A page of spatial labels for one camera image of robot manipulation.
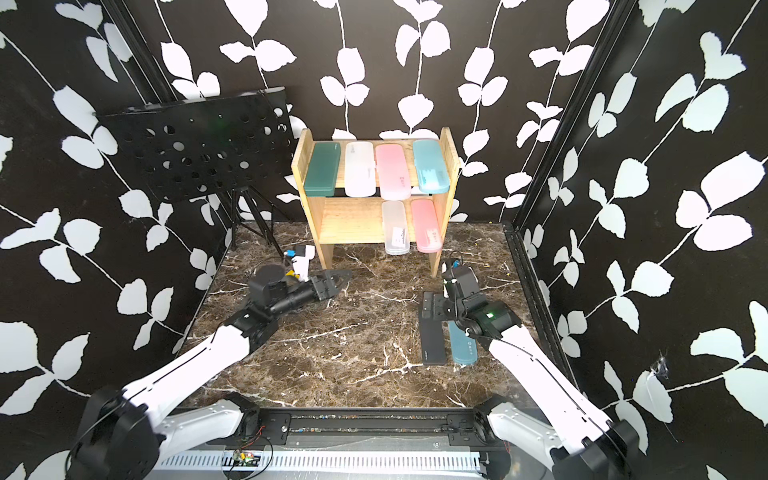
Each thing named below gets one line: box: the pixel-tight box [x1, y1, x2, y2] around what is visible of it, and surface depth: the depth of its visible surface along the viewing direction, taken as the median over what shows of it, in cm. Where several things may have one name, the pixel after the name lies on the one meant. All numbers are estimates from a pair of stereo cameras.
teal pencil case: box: [448, 321, 478, 365], surface depth 88 cm
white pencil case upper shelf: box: [344, 141, 376, 198], surface depth 74 cm
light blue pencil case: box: [412, 139, 450, 195], surface depth 76 cm
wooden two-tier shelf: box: [291, 126, 462, 278], surface depth 80 cm
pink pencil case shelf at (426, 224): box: [411, 199, 443, 254], surface depth 90 cm
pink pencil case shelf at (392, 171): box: [375, 143, 411, 201], surface depth 75 cm
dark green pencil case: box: [304, 142, 341, 197], surface depth 75 cm
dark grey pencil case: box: [420, 291, 446, 366], surface depth 88 cm
